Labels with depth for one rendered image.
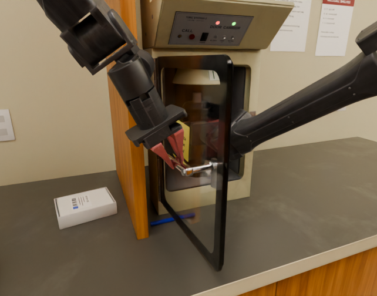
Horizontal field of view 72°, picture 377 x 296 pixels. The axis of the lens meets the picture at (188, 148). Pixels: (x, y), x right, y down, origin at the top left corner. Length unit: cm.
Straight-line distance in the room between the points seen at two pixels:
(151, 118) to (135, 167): 22
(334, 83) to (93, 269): 59
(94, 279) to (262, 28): 70
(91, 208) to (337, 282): 74
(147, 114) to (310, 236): 56
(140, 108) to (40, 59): 72
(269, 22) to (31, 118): 87
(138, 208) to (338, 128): 139
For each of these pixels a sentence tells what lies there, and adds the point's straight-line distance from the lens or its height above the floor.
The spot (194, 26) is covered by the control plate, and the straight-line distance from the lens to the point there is 65.
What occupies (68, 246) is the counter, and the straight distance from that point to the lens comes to 76.
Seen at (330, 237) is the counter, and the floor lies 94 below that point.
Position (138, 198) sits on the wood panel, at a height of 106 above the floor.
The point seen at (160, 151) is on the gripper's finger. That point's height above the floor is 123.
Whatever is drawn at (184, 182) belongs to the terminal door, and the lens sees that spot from 59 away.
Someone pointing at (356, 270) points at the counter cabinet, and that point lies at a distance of 98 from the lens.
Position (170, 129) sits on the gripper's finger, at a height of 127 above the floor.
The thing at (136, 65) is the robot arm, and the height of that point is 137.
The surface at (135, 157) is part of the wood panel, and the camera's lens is 62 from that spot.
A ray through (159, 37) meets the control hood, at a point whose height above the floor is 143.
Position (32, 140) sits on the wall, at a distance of 116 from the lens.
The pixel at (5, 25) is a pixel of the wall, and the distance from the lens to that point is 113.
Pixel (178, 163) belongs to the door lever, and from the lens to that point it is 47.
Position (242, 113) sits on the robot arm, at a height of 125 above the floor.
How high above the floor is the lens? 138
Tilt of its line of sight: 19 degrees down
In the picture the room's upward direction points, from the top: straight up
